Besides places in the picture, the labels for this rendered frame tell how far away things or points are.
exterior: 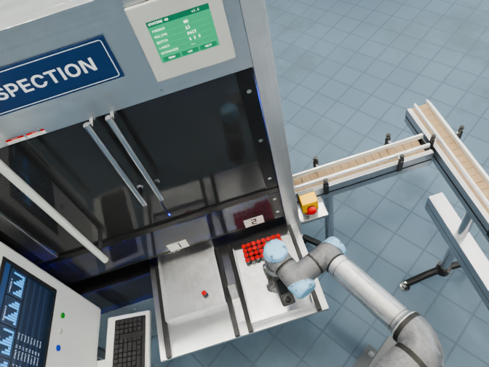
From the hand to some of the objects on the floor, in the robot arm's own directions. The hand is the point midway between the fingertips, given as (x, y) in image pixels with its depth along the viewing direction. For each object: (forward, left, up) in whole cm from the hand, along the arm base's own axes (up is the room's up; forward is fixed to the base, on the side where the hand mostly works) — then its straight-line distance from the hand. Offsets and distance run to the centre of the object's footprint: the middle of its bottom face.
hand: (279, 291), depth 157 cm
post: (+21, -33, -101) cm, 108 cm away
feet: (-38, -88, -101) cm, 139 cm away
